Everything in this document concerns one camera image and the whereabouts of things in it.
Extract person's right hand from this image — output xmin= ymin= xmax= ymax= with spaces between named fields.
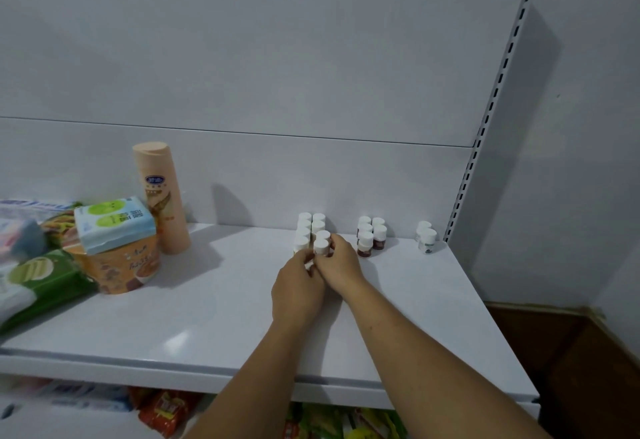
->
xmin=312 ymin=233 xmax=369 ymax=304

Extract person's left hand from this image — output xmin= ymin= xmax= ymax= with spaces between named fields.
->
xmin=271 ymin=247 xmax=327 ymax=336

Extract white metal shelf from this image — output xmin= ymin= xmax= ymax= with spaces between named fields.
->
xmin=0 ymin=0 xmax=549 ymax=439

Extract person's right forearm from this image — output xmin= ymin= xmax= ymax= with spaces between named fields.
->
xmin=342 ymin=278 xmax=551 ymax=439

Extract person's left forearm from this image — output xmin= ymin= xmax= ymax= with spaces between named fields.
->
xmin=185 ymin=323 xmax=311 ymax=439

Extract orange tissue box pack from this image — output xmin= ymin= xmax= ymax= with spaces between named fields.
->
xmin=65 ymin=236 xmax=162 ymax=296

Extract pile of snack bags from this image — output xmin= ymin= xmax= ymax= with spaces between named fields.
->
xmin=129 ymin=387 xmax=409 ymax=439

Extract beige paper cup tube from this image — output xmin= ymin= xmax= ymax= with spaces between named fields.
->
xmin=132 ymin=141 xmax=192 ymax=256

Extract blue green wipes pack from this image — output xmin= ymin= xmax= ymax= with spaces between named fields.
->
xmin=73 ymin=197 xmax=157 ymax=256

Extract blue tissue packs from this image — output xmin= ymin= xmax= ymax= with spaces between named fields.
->
xmin=39 ymin=381 xmax=133 ymax=412

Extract green orange snack packet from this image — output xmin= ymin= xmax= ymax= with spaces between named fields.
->
xmin=42 ymin=211 xmax=79 ymax=250

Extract white packs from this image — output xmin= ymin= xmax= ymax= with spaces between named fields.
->
xmin=0 ymin=198 xmax=81 ymax=324

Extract pink packs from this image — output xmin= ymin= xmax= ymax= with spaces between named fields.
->
xmin=0 ymin=376 xmax=51 ymax=394

